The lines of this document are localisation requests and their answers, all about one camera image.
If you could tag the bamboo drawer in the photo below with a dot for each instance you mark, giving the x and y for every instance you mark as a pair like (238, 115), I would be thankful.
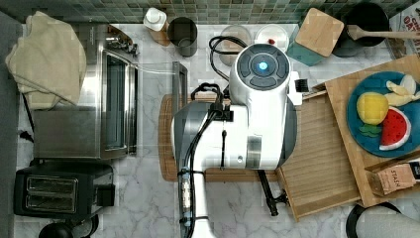
(318, 175)

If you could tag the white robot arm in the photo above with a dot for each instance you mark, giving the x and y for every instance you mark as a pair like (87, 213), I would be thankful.
(256, 131)

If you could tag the bamboo drawer cabinet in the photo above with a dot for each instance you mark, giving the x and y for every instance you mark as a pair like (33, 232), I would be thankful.
(365, 156)

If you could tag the clear cereal jar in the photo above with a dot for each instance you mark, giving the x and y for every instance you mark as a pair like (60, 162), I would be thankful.
(239, 32)

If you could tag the dark grey cup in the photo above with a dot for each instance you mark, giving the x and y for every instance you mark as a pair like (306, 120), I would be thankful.
(182, 32)

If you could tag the stainless toaster oven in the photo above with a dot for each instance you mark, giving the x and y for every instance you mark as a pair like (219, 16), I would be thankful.
(103, 124)

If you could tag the white capped bottle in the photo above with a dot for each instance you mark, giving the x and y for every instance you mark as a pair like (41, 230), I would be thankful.
(156, 22)

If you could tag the teal canister bamboo lid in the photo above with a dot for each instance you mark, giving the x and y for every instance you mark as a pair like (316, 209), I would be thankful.
(316, 37)

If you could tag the yellow plush pineapple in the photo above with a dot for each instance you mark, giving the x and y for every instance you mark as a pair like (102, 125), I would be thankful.
(372, 107)

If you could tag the black kettle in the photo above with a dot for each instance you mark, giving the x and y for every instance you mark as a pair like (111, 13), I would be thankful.
(71, 228)

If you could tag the wooden spoon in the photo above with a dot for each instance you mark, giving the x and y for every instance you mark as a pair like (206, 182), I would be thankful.
(355, 32)

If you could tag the beige folded towel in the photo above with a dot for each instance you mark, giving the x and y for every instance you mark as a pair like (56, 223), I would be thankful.
(49, 63)

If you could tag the blue plate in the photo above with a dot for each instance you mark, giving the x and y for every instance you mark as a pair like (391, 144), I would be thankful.
(368, 136)

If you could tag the black slot toaster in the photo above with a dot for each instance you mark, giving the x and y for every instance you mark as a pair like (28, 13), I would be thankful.
(63, 190)

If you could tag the plush watermelon slice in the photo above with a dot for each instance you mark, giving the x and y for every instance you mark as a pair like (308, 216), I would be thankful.
(396, 129)

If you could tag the brown tea box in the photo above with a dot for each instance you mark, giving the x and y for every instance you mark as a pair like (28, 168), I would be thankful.
(391, 179)

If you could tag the plush peeled banana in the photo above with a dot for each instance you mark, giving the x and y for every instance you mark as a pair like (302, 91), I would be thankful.
(402, 93)

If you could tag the cereal box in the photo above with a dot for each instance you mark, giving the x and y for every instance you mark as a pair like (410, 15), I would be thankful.
(405, 21)

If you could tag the black drawer handle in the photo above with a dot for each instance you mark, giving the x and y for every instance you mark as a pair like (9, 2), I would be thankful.
(270, 200)

